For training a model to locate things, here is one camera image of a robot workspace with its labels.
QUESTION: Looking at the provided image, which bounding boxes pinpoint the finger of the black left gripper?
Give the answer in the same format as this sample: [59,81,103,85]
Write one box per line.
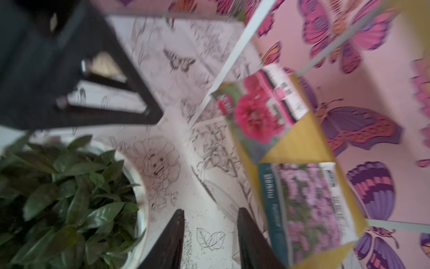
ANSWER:
[56,95,163,126]
[80,20,164,117]

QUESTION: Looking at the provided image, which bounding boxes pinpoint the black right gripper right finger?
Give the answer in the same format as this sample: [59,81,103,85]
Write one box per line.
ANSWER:
[237,207,285,269]

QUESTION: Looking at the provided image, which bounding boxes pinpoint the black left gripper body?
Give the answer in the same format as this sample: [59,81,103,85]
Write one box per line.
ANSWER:
[1,1,101,130]

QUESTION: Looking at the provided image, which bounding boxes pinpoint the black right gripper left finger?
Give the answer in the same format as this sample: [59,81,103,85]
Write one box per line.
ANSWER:
[138,209,185,269]

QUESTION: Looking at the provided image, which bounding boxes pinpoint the purple flower seed bag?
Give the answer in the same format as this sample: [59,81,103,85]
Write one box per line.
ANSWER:
[258,162,358,267]

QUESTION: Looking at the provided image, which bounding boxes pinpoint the red flower seed bag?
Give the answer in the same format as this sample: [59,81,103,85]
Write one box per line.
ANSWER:
[211,64,309,164]

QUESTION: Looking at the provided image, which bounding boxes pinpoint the white two-tier bamboo shelf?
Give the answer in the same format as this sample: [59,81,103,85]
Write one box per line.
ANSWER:
[187,0,430,269]

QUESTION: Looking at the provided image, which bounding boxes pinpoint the potted green plant white pot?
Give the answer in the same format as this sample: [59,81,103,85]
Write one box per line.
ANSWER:
[1,136,148,269]

